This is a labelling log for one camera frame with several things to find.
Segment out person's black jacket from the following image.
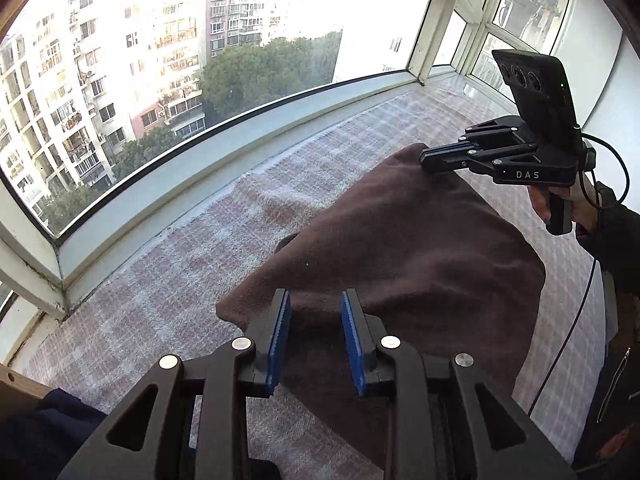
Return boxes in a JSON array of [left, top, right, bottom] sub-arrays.
[[569, 270, 640, 480]]

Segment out green trees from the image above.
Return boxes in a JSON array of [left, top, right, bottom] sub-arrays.
[[42, 29, 346, 233]]

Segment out person's right hand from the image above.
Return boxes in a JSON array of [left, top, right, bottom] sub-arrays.
[[528, 180, 602, 235]]

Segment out apartment buildings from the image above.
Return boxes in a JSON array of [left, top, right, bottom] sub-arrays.
[[0, 0, 351, 233]]

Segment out dark blue garment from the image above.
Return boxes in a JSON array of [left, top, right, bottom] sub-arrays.
[[0, 386, 109, 480]]

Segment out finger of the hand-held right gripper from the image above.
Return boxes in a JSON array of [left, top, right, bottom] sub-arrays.
[[419, 141, 542, 175], [458, 114, 533, 147]]

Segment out person's right forearm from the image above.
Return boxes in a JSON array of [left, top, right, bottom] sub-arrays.
[[574, 182, 640, 303]]

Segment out wooden cabinet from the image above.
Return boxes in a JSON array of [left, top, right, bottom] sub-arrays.
[[0, 361, 49, 423]]

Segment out white window frame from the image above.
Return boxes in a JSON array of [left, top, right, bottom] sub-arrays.
[[0, 0, 583, 361]]

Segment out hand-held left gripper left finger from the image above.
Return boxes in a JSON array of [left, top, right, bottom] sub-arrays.
[[57, 288, 293, 480]]

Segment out black cable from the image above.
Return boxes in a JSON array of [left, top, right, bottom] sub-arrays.
[[529, 131, 632, 413]]

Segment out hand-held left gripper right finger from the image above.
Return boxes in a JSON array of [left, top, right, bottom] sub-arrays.
[[341, 288, 579, 480]]

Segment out brown fleece top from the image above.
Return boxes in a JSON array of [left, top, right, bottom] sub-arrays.
[[216, 142, 547, 469]]

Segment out plaid blanket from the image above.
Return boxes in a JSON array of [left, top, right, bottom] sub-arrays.
[[20, 76, 610, 480]]

